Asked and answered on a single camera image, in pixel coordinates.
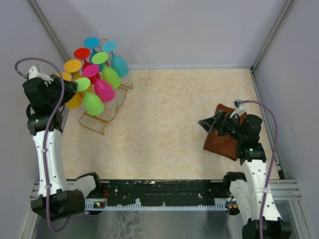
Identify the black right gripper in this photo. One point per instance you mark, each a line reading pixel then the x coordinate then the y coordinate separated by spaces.
pixel 219 121

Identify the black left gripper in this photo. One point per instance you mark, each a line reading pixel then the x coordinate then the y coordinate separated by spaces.
pixel 70 89

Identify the green wine glass front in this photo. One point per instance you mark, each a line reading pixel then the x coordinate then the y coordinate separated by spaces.
pixel 92 103

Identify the green wine glass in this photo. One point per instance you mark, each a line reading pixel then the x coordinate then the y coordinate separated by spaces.
pixel 108 73
pixel 92 103

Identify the pink wine glass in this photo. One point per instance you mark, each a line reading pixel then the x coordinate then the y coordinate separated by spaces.
pixel 102 88

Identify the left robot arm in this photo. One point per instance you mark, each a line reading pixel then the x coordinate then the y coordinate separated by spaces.
pixel 56 198

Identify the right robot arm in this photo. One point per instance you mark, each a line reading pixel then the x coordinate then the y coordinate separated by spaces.
pixel 250 189

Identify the orange wine glass front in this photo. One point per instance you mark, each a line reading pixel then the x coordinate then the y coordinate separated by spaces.
pixel 76 101

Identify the orange wine glass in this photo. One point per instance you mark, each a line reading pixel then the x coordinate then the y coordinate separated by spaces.
pixel 76 101
pixel 73 66

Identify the orange wine glass rear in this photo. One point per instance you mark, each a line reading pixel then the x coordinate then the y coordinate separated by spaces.
pixel 73 66

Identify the red wine glass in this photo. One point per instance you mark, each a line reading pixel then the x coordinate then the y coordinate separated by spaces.
pixel 82 54

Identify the green wine glass rear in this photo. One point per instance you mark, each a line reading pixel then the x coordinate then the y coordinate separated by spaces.
pixel 108 73

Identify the teal wine glass rear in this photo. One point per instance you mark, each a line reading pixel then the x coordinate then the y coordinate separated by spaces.
pixel 92 44

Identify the teal wine glass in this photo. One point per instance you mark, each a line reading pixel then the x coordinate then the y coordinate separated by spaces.
pixel 117 62
pixel 92 44

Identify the teal wine glass front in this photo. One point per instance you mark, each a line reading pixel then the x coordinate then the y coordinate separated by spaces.
pixel 117 62

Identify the brown cloth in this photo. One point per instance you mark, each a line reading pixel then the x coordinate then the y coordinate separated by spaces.
pixel 222 145

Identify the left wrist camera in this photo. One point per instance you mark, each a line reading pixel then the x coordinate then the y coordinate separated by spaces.
pixel 36 72

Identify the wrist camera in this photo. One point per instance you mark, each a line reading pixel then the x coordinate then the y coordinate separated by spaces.
pixel 239 109
pixel 36 72

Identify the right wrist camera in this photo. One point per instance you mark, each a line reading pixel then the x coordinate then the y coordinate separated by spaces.
pixel 239 109

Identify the gold wire glass rack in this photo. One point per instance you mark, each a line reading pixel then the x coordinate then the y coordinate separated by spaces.
pixel 98 123

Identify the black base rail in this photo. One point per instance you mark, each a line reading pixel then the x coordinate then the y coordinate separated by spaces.
pixel 161 192

